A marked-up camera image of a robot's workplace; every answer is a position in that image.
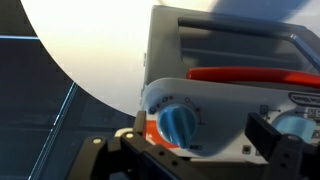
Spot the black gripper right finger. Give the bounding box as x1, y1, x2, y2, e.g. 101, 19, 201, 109
244, 113, 320, 180

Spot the grey toy stove oven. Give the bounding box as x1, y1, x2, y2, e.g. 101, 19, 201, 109
141, 6, 320, 164

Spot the blue stove knob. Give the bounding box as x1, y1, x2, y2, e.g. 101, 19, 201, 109
157, 104, 197, 149
271, 115, 316, 143

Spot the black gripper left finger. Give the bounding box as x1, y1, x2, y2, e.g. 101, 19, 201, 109
64, 110, 208, 180

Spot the white round table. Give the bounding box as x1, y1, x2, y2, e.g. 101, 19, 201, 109
21, 0, 320, 115

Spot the red oven door handle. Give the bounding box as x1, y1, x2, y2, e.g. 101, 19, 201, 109
186, 66, 320, 89

